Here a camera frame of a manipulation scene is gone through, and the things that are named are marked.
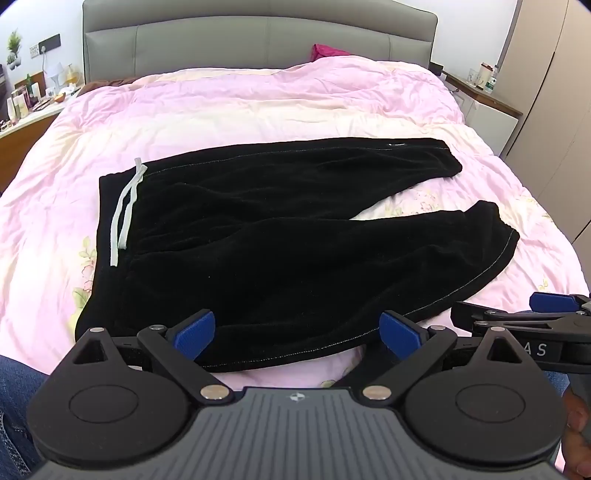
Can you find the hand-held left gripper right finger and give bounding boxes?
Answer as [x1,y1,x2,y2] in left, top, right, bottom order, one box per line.
[362,311,523,401]

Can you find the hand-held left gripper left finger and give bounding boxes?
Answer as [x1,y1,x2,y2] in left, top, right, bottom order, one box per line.
[73,310,232,402]

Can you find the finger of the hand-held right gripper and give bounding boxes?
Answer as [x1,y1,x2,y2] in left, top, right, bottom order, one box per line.
[450,300,575,335]
[529,291,591,317]

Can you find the black pants with white drawstring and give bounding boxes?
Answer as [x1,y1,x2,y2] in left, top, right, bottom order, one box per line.
[76,137,522,373]

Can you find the person's right hand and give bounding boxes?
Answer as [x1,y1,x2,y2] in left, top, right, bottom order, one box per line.
[562,392,591,477]

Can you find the beige wardrobe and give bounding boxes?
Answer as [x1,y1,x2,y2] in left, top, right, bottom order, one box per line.
[501,0,591,245]

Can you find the person's blue jeans leg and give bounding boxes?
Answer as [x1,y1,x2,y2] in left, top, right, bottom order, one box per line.
[0,355,49,472]

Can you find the white nightstand with wooden top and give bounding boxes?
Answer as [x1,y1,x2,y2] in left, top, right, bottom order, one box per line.
[429,62,523,158]

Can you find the pink floral blanket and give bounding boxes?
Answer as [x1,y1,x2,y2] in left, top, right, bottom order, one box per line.
[0,55,591,393]

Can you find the wooden dresser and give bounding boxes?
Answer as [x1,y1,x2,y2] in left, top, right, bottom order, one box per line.
[0,99,65,192]

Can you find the brown cloth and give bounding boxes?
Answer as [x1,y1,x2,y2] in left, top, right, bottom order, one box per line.
[82,76,139,92]

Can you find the group of cosmetics bottles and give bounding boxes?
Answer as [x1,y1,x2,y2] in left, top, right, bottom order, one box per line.
[0,65,84,132]

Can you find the white table lamp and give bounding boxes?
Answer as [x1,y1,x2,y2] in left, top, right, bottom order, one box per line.
[45,62,70,97]

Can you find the magenta cloth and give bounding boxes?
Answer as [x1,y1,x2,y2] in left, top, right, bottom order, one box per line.
[310,44,352,62]

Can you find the grey upholstered bed headboard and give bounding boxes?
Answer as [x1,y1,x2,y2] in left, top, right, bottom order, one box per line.
[82,0,438,84]

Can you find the potted green plant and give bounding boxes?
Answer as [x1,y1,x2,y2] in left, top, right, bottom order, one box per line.
[4,30,24,70]

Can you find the black wall socket panel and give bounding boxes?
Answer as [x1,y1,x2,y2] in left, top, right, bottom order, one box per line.
[28,34,62,58]

